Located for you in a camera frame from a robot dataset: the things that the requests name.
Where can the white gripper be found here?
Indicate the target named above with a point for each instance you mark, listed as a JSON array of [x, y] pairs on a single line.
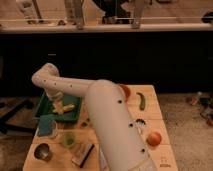
[[56, 97]]

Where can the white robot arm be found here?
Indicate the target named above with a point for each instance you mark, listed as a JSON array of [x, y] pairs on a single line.
[[105, 101]]

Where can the green plastic tray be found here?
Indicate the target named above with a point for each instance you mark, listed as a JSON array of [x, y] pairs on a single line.
[[45, 107]]

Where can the teal sponge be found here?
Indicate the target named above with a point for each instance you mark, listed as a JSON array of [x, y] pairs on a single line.
[[46, 126]]

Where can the small green cup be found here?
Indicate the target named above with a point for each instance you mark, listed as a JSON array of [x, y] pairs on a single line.
[[67, 140]]

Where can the metal cup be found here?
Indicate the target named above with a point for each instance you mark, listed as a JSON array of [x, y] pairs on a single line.
[[43, 152]]

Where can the orange bowl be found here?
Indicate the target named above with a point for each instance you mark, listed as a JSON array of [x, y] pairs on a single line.
[[126, 91]]

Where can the green chili pepper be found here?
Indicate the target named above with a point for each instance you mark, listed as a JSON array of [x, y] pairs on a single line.
[[142, 101]]

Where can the red apple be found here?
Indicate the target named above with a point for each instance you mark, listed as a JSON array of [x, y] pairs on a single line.
[[154, 139]]

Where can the small brush with wooden handle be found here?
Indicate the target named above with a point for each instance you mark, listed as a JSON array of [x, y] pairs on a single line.
[[85, 123]]

